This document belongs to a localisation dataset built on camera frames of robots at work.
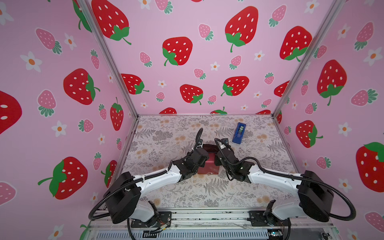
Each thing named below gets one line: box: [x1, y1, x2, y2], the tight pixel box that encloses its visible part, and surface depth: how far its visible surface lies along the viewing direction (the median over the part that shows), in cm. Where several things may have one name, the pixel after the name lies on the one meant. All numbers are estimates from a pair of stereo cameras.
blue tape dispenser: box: [232, 122, 246, 145], surface depth 106 cm
